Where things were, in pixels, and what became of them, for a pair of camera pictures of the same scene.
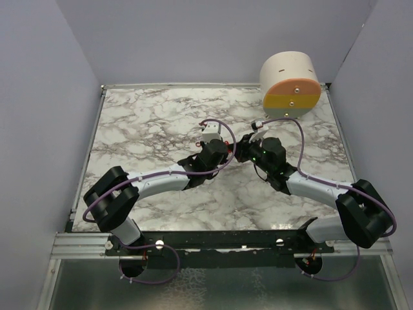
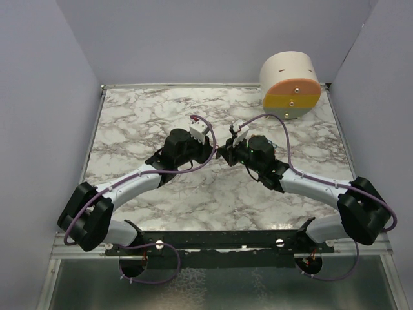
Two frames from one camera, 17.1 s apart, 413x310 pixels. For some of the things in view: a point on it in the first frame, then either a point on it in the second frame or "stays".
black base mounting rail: [219, 249] stays
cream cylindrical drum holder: [290, 82] stays
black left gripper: [203, 144] -> [206, 150]
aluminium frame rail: [81, 245] stays
